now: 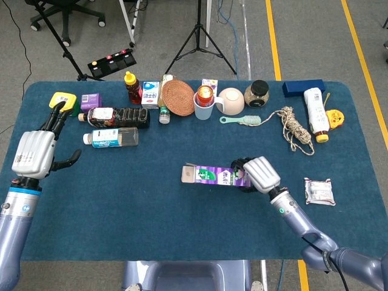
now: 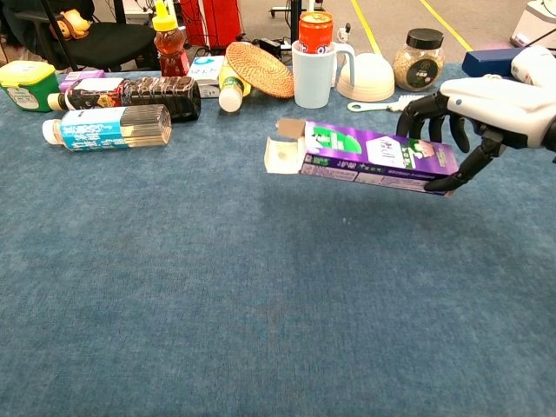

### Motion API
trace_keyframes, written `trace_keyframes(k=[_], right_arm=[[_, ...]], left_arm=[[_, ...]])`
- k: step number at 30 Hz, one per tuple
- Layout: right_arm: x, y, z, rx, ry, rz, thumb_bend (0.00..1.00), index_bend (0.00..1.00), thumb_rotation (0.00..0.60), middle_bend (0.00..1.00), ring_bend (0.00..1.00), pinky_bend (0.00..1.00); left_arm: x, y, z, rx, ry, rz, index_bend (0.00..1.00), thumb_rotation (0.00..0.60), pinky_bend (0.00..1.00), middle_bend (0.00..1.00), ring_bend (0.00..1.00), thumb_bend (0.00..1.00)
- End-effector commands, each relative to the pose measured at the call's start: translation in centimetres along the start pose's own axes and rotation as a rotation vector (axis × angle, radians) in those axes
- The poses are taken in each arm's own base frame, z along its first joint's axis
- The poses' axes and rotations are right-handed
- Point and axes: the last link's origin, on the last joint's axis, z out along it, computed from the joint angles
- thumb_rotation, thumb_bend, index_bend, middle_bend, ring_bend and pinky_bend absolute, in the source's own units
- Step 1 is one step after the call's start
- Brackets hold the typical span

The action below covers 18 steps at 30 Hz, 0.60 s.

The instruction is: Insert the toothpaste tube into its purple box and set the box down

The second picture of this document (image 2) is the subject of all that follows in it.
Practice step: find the black power adapter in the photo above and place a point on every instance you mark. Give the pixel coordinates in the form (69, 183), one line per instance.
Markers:
(269, 43)

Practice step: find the small purple box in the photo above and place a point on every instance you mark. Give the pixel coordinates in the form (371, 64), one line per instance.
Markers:
(82, 74)

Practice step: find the white machine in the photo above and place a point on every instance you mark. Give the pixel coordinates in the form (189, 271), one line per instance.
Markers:
(538, 26)

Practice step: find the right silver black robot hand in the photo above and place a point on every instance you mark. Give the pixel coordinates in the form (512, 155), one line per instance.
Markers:
(499, 104)

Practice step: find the green container yellow lid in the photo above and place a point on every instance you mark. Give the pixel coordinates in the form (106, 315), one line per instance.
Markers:
(26, 82)

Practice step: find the white squeeze bottle yellow cap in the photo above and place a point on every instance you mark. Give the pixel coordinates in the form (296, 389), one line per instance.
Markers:
(534, 65)

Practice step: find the clear bottle blue label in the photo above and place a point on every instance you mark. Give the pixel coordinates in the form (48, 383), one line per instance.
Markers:
(95, 130)

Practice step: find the white blue carton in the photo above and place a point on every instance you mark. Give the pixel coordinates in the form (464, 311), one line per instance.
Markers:
(204, 69)

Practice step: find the white upturned bowl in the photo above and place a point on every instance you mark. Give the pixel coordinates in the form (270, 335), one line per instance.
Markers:
(367, 78)

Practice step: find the red cabinet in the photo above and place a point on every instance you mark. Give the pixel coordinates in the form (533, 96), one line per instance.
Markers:
(217, 21)

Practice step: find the orange soda can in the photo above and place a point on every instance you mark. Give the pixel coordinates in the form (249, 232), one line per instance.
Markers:
(315, 35)

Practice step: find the woven rattan coaster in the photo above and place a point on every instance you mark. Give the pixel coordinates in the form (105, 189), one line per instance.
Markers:
(260, 69)

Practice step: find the black office chair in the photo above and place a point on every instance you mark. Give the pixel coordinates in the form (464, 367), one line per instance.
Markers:
(108, 43)

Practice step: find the black tripod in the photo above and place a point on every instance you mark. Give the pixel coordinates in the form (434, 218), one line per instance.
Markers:
(296, 5)

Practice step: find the mint green brush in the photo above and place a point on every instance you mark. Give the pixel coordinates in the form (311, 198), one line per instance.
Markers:
(369, 105)

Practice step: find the honey bottle yellow cap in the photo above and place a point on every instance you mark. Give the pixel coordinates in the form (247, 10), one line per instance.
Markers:
(169, 48)

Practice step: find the brown plush toy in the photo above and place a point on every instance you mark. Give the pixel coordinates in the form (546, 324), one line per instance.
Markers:
(74, 24)

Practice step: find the purple toothpaste carton box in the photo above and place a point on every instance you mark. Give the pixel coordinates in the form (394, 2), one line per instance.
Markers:
(347, 147)

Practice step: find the light blue mug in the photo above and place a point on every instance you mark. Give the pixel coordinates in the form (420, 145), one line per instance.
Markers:
(313, 82)

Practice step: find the navy blue box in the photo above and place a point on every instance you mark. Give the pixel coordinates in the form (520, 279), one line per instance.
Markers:
(486, 63)

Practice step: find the glass jar black lid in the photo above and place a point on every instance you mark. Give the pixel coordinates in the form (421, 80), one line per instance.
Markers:
(419, 65)

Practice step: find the dark tea bottle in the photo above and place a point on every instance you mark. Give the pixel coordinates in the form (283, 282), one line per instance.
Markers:
(160, 93)

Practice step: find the blue table cloth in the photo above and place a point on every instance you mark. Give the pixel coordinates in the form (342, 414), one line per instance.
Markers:
(260, 304)

